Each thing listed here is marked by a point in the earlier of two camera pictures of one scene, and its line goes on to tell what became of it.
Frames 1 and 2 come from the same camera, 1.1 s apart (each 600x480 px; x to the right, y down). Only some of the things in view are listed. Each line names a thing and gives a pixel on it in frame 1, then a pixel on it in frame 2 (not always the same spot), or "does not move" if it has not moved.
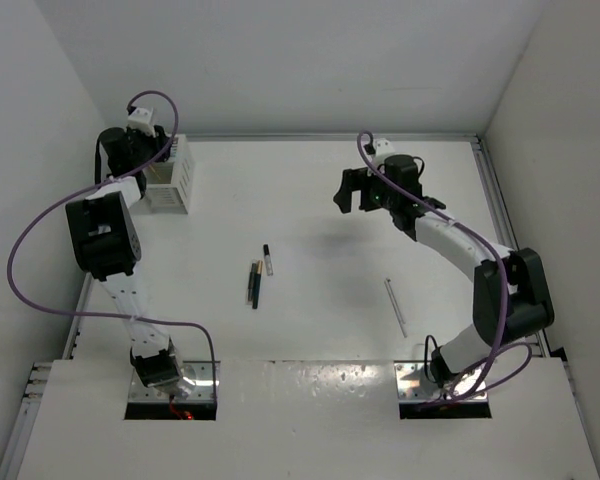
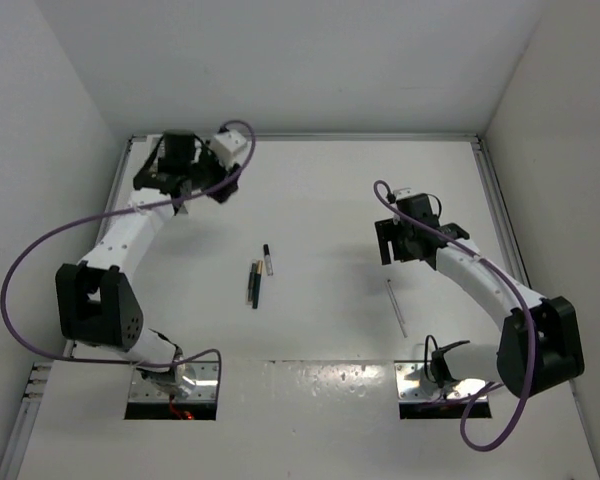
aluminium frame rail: (504, 221) does not move
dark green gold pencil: (257, 284) does not move
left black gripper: (160, 144) -> (221, 172)
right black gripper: (355, 180) -> (386, 231)
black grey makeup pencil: (251, 284) does not move
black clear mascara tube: (267, 259) does not move
